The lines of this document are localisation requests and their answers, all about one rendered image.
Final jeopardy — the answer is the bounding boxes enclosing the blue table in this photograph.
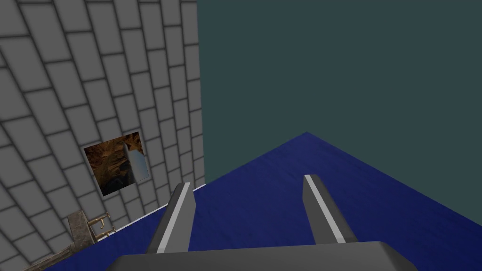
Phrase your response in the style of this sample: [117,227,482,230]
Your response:
[44,131,482,271]

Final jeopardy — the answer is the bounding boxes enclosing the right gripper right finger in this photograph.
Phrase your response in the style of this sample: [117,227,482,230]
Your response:
[303,174,359,245]

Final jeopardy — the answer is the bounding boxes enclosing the stone sink with brass tap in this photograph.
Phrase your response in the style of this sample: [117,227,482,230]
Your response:
[22,209,117,271]

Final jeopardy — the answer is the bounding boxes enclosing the brown framed wall picture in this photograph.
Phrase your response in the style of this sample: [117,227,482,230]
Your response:
[82,131,150,197]

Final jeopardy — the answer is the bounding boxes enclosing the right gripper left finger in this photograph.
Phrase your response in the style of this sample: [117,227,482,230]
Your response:
[146,182,196,255]

